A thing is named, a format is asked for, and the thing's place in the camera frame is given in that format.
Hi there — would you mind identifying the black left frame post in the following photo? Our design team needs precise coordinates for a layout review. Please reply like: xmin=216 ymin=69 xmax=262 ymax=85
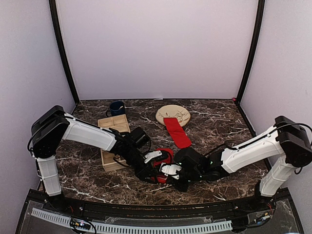
xmin=49 ymin=0 xmax=80 ymax=106

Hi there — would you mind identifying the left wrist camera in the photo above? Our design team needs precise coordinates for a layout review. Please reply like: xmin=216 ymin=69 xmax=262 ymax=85
xmin=130 ymin=127 xmax=150 ymax=149

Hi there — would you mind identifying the black right frame post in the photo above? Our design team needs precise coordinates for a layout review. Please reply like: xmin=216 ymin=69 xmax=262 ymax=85
xmin=236 ymin=0 xmax=265 ymax=105

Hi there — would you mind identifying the wooden compartment tray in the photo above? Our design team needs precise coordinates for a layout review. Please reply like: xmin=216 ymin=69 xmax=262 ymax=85
xmin=97 ymin=114 xmax=132 ymax=173

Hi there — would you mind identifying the black frame post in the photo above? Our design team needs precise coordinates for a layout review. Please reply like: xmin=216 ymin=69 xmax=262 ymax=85
xmin=49 ymin=0 xmax=80 ymax=106
xmin=236 ymin=0 xmax=265 ymax=105

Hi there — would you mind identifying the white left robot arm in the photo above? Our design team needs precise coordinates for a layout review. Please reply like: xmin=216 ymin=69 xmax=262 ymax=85
xmin=27 ymin=105 xmax=161 ymax=213

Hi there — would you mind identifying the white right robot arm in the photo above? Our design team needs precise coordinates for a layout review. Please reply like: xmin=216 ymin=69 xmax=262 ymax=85
xmin=159 ymin=116 xmax=312 ymax=212

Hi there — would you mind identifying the red santa sock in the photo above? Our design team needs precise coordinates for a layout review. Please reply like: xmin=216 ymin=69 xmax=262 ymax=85
xmin=153 ymin=148 xmax=174 ymax=184

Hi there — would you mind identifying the red sock on mat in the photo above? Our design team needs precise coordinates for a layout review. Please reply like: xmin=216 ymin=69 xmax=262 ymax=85
xmin=163 ymin=117 xmax=192 ymax=149

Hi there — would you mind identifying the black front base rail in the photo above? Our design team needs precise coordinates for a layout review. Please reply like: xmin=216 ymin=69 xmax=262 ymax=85
xmin=65 ymin=197 xmax=260 ymax=218

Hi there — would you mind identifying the dark blue mug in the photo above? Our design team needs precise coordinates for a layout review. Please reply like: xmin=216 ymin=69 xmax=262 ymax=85
xmin=106 ymin=100 xmax=125 ymax=117

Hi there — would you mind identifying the round beige woven mat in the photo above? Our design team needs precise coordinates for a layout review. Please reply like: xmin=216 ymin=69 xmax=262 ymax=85
xmin=156 ymin=104 xmax=191 ymax=127

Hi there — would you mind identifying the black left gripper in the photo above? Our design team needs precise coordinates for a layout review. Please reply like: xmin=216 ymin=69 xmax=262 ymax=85
xmin=123 ymin=146 xmax=157 ymax=183

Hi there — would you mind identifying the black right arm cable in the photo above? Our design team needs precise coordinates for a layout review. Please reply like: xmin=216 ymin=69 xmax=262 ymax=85
xmin=275 ymin=121 xmax=312 ymax=175

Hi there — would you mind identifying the white slotted cable duct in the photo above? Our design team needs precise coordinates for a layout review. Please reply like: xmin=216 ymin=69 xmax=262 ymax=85
xmin=31 ymin=207 xmax=233 ymax=234

